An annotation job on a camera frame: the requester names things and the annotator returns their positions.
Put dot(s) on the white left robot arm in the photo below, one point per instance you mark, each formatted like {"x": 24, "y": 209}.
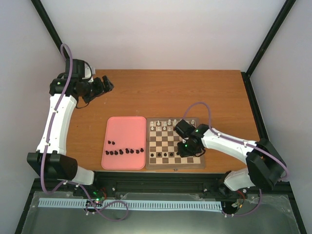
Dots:
{"x": 50, "y": 160}

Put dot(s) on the light blue cable duct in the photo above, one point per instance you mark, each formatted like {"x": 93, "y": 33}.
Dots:
{"x": 132, "y": 205}

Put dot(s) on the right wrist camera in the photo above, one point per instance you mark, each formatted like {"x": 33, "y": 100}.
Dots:
{"x": 184, "y": 129}

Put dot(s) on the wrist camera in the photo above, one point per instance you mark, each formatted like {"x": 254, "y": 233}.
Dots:
{"x": 89, "y": 72}
{"x": 184, "y": 129}

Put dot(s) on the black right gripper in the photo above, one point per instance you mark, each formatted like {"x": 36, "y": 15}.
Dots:
{"x": 183, "y": 153}

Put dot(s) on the pink plastic tray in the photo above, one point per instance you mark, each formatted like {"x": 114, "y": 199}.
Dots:
{"x": 128, "y": 133}

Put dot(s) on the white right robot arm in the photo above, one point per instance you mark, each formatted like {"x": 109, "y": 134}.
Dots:
{"x": 264, "y": 167}

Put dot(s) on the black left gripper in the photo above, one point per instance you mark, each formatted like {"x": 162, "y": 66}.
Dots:
{"x": 101, "y": 89}

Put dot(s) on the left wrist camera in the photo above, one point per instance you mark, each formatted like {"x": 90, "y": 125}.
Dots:
{"x": 89, "y": 72}

